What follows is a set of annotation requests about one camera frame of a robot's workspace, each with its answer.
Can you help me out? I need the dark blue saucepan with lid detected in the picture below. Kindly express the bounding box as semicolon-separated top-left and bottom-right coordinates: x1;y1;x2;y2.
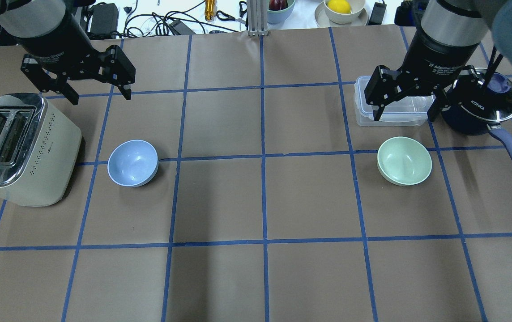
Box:
441;68;512;161

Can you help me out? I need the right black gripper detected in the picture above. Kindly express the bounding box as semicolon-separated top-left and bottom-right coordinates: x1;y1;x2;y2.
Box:
364;24;485;122

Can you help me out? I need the yellow lemon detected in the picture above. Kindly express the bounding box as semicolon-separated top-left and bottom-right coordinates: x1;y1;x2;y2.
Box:
326;0;352;14

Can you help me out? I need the beige bowl with lemon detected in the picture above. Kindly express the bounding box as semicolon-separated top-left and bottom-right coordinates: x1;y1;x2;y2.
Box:
323;0;365;24

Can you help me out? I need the cream silver toaster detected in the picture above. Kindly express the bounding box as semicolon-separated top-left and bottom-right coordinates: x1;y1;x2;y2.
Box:
0;93;82;207

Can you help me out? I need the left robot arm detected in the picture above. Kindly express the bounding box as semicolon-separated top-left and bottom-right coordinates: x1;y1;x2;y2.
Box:
0;0;136;105

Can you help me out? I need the clear plastic container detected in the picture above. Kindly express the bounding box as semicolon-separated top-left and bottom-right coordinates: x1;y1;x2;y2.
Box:
354;76;435;127

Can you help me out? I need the black power adapter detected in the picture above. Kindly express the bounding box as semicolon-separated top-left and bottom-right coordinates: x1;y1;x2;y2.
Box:
88;3;119;39

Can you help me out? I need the orange screwdriver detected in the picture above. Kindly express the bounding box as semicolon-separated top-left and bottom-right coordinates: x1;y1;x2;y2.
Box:
204;0;216;21

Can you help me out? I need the aluminium frame post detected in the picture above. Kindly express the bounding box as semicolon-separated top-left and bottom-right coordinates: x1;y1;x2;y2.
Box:
246;0;269;37

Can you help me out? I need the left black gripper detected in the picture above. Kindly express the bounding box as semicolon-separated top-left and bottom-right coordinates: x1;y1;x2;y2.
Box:
14;7;136;105

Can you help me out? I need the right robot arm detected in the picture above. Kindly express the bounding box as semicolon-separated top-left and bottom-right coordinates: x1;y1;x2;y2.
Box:
364;0;512;122

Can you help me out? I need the blue bowl with fruit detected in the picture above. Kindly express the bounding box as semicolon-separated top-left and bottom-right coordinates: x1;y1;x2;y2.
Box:
267;0;295;25

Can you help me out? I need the beige plate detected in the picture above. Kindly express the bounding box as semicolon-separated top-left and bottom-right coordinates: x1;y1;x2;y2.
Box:
314;3;369;28

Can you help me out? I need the green bowl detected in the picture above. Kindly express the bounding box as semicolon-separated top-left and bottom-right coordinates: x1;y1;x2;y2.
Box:
376;136;433;186

